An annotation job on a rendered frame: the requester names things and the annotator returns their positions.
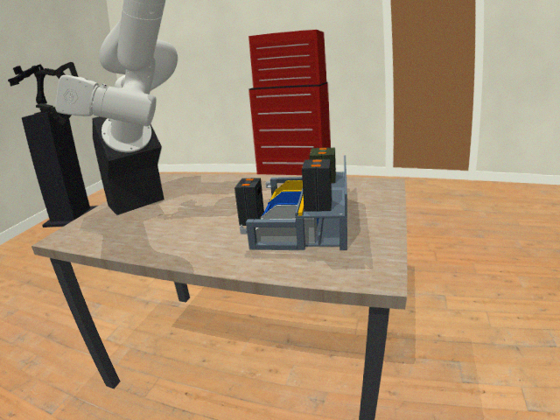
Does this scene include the blue bin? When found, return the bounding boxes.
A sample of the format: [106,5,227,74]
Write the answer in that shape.
[263,192,301,214]

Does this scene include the yellow flat bar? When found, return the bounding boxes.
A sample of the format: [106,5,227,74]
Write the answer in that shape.
[298,196,304,216]

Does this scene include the yellow open bin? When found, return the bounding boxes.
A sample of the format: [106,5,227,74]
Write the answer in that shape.
[270,180,303,200]

